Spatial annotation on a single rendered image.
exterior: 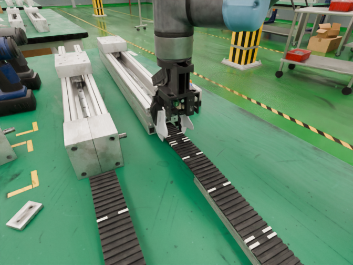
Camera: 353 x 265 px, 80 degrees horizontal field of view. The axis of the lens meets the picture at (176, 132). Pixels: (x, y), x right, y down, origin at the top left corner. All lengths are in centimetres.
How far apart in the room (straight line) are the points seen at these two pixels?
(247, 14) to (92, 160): 38
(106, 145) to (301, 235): 39
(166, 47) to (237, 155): 30
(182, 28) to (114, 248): 37
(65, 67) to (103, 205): 53
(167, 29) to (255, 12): 14
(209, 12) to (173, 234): 36
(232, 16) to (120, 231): 36
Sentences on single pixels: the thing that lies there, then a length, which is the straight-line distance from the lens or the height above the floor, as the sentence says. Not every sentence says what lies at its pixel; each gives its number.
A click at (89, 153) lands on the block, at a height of 84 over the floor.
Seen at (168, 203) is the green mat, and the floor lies 78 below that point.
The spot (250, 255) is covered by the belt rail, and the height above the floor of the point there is 79.
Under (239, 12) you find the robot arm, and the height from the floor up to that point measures 109.
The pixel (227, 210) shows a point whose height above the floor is 81.
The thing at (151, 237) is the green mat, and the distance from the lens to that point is 39.
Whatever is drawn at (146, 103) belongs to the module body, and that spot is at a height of 86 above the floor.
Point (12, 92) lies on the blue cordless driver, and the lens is 83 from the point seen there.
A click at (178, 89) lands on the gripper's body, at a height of 94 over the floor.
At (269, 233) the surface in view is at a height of 81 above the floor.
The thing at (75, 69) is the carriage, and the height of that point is 89.
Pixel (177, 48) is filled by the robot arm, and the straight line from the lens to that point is 41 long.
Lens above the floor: 112
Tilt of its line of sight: 35 degrees down
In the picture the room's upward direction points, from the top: straight up
